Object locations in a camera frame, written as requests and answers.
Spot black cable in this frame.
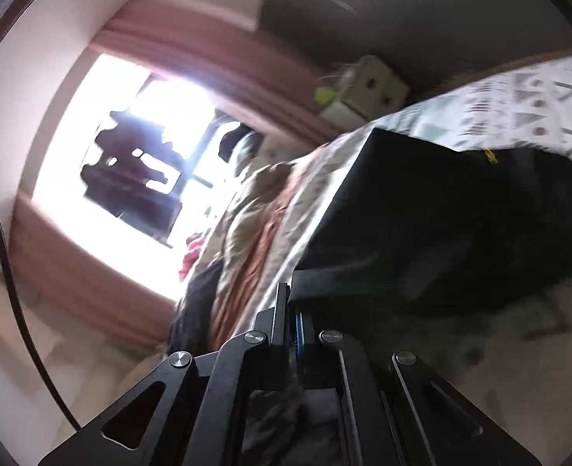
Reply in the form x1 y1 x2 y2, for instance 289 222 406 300
0 184 82 432

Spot patterned white bed blanket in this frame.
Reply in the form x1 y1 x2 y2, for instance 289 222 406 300
296 53 572 466

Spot hanging dark clothes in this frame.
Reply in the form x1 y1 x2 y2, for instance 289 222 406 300
80 109 192 248

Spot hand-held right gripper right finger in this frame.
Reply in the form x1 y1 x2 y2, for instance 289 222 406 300
300 327 542 466

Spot red cloth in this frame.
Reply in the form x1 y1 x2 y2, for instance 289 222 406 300
178 237 210 281

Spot black cloth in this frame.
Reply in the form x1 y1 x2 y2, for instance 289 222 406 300
167 261 231 356

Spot white cardboard box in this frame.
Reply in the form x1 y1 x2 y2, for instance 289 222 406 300
320 56 410 124

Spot window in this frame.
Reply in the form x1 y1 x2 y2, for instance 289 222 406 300
33 53 221 304

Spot black garment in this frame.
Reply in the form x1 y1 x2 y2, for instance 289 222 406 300
286 127 572 318

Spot green item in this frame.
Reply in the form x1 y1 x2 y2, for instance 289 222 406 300
314 82 341 108

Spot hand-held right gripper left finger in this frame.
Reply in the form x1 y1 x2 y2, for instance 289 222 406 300
38 282 307 466

